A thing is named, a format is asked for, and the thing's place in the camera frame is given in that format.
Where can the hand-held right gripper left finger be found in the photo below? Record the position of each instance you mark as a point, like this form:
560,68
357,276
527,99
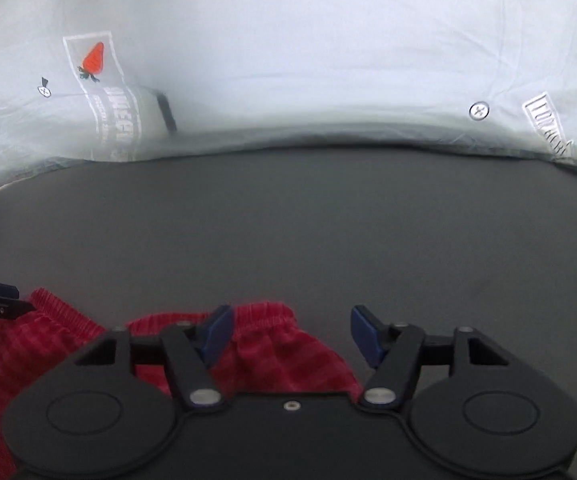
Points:
217,334

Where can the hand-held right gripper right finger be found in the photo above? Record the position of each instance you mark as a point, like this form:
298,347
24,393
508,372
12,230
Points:
367,336

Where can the red striped shorts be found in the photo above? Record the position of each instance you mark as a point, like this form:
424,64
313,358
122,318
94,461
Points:
273,355

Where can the white printed blanket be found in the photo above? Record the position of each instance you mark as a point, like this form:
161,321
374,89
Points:
288,50

